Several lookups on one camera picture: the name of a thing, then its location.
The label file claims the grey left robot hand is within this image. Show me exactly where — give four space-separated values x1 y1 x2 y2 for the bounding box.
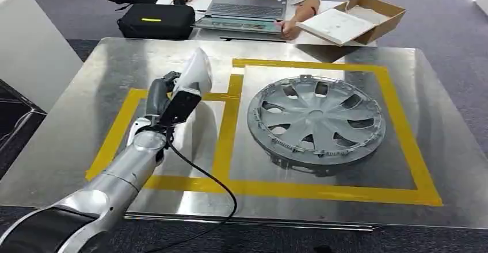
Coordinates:
144 71 182 118

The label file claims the white cloth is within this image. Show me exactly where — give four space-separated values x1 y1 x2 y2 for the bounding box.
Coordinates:
173 47 213 97

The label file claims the black carrying case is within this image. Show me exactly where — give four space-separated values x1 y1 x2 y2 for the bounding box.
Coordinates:
117 2 196 40

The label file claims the yellow bench tape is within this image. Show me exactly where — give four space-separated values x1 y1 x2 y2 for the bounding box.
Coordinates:
84 57 444 207

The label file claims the white desk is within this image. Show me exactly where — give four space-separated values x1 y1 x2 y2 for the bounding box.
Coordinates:
156 0 378 48

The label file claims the grey laptop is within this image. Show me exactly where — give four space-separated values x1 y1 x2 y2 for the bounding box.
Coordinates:
194 0 288 36

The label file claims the grey wheel hubcap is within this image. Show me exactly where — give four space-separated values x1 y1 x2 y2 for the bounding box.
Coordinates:
247 74 387 178

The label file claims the white foam sheet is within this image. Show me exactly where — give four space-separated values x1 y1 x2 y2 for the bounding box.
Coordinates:
296 8 378 47

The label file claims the brown cardboard box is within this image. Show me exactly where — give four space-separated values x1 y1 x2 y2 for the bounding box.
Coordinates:
333 0 406 46

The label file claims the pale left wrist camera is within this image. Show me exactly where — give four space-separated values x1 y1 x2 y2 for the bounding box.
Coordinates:
158 87 203 129

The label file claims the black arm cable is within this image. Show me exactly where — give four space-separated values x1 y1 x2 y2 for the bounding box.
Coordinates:
144 127 238 253

